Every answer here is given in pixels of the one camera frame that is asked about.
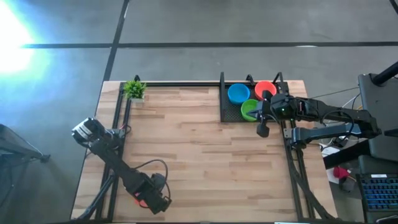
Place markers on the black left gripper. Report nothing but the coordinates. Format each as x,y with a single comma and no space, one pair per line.
140,186

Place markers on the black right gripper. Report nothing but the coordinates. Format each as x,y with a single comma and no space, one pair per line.
286,104

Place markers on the small orange plastic bowl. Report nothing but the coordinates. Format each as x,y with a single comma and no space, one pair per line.
262,85
141,203

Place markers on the small green plastic bowl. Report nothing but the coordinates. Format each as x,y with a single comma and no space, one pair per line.
245,105

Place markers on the small blue plastic bowl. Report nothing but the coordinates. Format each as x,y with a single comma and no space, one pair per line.
238,94

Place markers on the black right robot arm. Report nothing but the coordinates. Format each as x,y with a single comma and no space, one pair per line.
329,109

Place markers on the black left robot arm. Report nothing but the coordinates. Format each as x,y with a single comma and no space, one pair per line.
115,161

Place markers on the black perforated metal tray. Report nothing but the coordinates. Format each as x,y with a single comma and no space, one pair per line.
231,113

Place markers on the black clamp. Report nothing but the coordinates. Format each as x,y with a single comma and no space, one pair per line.
136,78
279,79
249,79

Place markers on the white paper sheet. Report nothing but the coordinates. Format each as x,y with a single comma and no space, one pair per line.
330,179
328,151

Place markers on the black power adapter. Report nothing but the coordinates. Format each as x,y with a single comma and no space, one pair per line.
339,141

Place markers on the black bar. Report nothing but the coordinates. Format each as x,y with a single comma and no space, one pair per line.
345,154

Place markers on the small red object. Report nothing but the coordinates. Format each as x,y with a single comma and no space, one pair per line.
339,172

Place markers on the green plant in white pot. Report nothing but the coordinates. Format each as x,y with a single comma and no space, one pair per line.
134,89

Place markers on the grey rectangular case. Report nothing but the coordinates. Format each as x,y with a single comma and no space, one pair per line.
382,118

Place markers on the black metal stand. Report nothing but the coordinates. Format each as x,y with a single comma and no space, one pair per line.
44,158

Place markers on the black pole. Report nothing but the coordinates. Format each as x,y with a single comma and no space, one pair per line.
385,74

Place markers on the black laptop with backlit keyboard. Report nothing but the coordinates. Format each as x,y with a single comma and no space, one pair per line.
379,193

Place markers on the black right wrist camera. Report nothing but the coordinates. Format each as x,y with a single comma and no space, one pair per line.
263,130

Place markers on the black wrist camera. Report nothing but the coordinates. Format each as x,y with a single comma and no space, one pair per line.
263,130
158,181

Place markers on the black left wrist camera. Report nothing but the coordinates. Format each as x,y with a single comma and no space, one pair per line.
158,181

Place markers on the black aluminium frame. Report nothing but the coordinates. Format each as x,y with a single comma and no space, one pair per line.
186,84

